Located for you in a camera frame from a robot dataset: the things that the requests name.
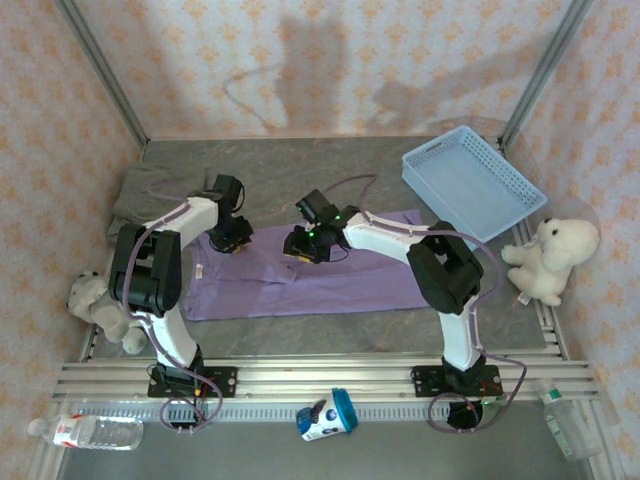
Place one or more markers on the white plush bear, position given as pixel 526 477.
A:
pixel 560 250

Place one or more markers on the clear water bottle red label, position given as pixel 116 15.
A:
pixel 95 432

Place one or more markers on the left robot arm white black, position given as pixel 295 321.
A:
pixel 150 270

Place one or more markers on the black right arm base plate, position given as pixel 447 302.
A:
pixel 422 380

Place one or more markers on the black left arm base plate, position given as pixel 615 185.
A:
pixel 225 380

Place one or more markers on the grey plush toy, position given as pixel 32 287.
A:
pixel 107 310

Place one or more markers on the purple printed t-shirt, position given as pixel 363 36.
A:
pixel 350 285

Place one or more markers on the aluminium frame post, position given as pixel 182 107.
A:
pixel 105 75
pixel 545 70

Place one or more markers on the grey garment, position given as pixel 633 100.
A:
pixel 145 190

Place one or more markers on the aluminium mounting rail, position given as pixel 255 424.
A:
pixel 325 375

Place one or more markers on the light blue plastic basket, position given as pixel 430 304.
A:
pixel 470 180

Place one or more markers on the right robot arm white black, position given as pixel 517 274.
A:
pixel 445 270

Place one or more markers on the clear pump bottle green label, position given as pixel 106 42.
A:
pixel 570 430

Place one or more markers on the white cup with blue lid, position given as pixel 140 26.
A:
pixel 327 415

